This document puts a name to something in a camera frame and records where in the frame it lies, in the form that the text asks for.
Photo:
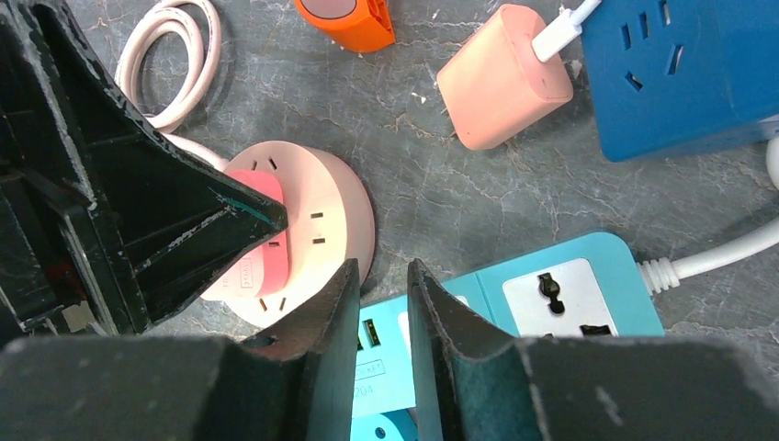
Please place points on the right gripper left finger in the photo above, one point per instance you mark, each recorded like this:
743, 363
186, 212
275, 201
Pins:
292, 381

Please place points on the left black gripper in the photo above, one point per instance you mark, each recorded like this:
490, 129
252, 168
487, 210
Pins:
102, 218

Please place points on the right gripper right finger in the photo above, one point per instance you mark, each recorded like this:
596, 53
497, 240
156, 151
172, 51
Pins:
474, 381

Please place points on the salmon usb charger block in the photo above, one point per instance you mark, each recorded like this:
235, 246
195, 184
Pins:
495, 86

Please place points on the blue cube socket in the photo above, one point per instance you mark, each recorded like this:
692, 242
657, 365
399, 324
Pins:
680, 77

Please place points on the pink round socket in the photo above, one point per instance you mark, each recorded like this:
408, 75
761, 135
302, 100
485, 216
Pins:
330, 219

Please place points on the teal power strip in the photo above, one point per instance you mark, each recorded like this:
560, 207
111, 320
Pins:
590, 280

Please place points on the orange semicircle block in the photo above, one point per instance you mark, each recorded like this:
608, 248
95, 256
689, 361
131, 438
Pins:
360, 26

